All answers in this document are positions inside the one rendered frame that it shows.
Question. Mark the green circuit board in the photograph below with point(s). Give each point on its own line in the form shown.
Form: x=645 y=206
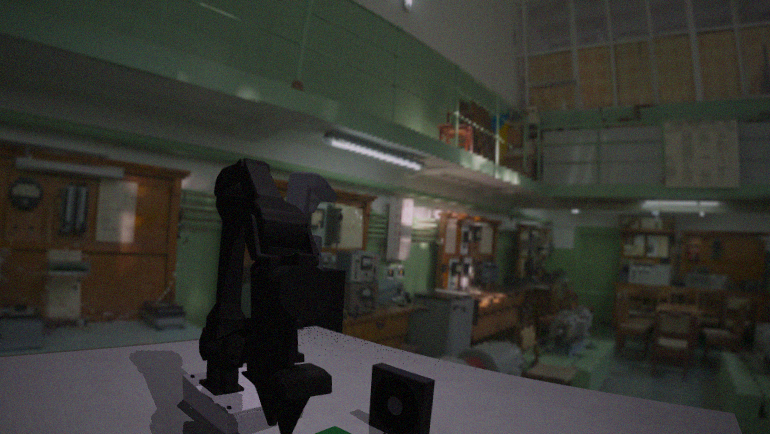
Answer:
x=333 y=430

